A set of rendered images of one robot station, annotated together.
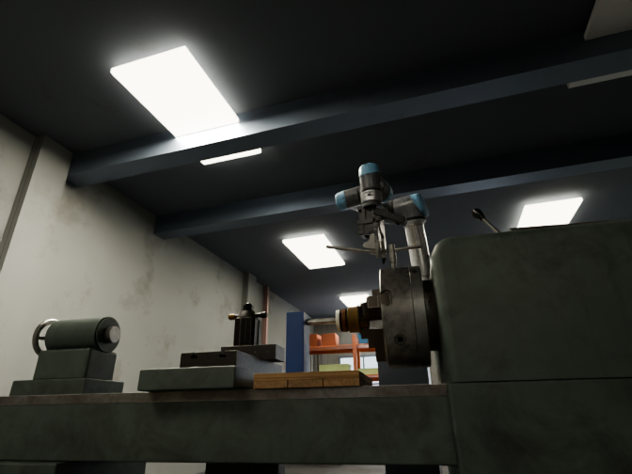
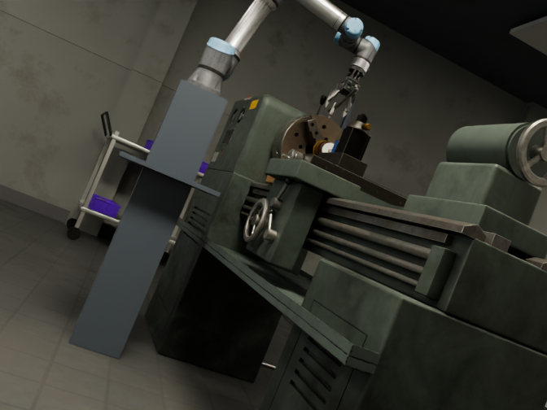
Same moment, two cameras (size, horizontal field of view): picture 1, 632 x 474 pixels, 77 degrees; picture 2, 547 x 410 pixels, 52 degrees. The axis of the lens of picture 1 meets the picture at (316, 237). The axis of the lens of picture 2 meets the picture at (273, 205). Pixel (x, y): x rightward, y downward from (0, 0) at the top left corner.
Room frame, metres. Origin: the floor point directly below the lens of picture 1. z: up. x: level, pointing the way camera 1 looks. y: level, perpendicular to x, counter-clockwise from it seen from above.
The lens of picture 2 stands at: (2.63, 1.80, 0.71)
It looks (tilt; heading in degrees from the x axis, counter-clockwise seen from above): 2 degrees up; 238
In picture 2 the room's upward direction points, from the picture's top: 23 degrees clockwise
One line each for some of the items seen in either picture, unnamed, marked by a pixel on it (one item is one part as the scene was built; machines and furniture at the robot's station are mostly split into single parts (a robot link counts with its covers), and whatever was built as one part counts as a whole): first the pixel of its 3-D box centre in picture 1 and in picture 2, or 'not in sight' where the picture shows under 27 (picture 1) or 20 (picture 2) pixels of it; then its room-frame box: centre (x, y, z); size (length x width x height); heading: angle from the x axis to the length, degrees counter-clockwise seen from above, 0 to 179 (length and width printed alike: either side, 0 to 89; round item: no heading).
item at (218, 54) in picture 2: not in sight; (217, 56); (1.80, -0.38, 1.27); 0.13 x 0.12 x 0.14; 60
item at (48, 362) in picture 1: (76, 355); (488, 180); (1.54, 0.90, 1.01); 0.30 x 0.20 x 0.29; 77
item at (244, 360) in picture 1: (237, 367); (353, 185); (1.41, 0.27, 0.95); 0.43 x 0.18 x 0.04; 167
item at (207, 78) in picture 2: not in sight; (207, 81); (1.80, -0.37, 1.15); 0.15 x 0.15 x 0.10
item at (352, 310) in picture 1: (355, 319); (324, 150); (1.31, -0.12, 1.08); 0.09 x 0.09 x 0.09; 77
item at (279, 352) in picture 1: (252, 354); (339, 164); (1.47, 0.23, 1.00); 0.20 x 0.10 x 0.05; 77
